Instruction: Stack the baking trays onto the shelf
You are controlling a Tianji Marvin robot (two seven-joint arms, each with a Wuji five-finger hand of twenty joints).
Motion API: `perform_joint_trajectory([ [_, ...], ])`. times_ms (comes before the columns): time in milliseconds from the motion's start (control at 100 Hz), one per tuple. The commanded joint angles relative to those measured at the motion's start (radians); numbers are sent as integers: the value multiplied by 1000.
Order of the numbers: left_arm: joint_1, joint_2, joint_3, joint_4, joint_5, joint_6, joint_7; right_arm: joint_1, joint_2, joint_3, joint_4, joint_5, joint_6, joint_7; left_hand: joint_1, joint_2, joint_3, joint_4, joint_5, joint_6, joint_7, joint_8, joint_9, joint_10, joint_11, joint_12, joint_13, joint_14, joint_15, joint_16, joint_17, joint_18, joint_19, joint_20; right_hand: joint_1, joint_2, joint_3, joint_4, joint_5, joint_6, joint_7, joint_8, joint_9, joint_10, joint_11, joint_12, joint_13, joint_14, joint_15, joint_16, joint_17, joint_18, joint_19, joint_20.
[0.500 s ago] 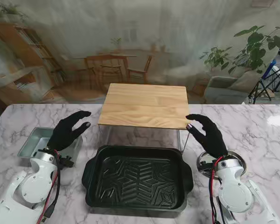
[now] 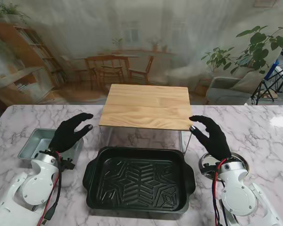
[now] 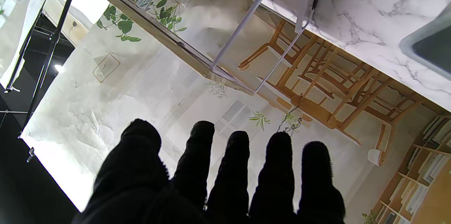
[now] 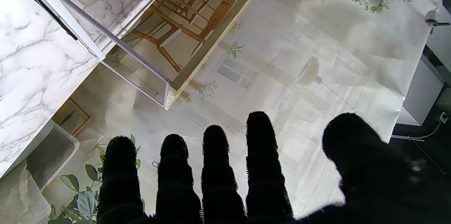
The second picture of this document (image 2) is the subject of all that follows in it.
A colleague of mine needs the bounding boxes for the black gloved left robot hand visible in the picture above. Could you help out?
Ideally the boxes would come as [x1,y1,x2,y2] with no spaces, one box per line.
[49,113,94,156]

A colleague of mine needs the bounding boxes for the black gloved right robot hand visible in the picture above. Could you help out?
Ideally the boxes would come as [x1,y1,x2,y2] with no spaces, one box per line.
[189,115,232,162]

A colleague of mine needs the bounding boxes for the kidney-shaped steel dish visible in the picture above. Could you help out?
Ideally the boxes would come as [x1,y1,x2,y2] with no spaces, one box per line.
[198,152,250,181]

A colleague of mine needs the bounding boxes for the silver rectangular baking tin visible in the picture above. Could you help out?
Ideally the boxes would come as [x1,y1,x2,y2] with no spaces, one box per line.
[17,128,84,168]

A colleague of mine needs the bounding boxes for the large black patterned baking tray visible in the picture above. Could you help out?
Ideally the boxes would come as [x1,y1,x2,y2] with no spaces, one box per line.
[82,146,196,214]

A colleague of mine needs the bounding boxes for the wooden shelf with metal legs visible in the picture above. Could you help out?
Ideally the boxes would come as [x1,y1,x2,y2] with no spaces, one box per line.
[98,84,194,156]

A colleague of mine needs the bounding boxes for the black tripod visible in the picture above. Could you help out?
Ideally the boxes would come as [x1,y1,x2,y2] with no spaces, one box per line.
[250,63,283,105]

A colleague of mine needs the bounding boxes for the blue panel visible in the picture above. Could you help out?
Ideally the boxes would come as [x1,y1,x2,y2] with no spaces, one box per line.
[264,58,280,81]

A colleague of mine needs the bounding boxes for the printed room scene backdrop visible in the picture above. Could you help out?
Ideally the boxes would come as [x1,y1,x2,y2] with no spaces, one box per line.
[0,0,283,105]

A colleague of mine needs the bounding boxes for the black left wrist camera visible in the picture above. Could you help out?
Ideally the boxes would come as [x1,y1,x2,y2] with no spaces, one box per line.
[58,158,75,170]

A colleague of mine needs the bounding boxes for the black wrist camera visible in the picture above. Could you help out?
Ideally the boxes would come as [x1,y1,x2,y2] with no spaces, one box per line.
[200,162,218,176]
[58,158,75,170]

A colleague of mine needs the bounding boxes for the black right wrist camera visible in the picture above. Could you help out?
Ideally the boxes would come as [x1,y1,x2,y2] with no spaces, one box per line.
[200,162,218,176]

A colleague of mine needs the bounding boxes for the red black right arm cables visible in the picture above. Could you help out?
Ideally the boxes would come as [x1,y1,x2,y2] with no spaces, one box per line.
[211,159,228,226]

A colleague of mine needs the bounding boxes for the red black arm cables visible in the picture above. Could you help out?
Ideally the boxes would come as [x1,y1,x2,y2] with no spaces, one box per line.
[36,152,63,226]
[211,159,228,226]

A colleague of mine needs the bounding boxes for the red black left arm cables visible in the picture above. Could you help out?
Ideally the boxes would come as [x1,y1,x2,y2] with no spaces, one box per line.
[36,152,63,226]

